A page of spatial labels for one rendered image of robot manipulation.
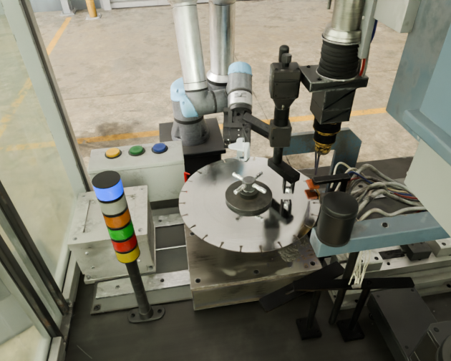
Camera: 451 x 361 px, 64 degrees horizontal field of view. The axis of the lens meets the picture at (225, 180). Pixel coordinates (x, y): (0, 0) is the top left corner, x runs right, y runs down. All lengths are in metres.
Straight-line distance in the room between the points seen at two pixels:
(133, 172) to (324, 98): 0.61
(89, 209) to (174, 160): 0.28
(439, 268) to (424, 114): 0.60
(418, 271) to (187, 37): 0.89
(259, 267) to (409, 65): 0.50
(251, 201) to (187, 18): 0.60
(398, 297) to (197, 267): 0.44
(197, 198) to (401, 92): 0.48
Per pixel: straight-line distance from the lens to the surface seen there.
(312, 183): 0.88
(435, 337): 0.74
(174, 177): 1.11
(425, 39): 0.60
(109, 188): 0.60
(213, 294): 0.84
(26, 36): 0.87
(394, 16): 0.63
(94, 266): 0.95
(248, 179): 0.82
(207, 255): 0.86
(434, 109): 0.42
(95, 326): 0.93
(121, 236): 0.67
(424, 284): 0.98
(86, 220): 0.94
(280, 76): 0.71
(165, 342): 0.88
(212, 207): 0.83
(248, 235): 0.77
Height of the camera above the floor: 1.52
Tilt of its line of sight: 39 degrees down
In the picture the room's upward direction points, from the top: 1 degrees counter-clockwise
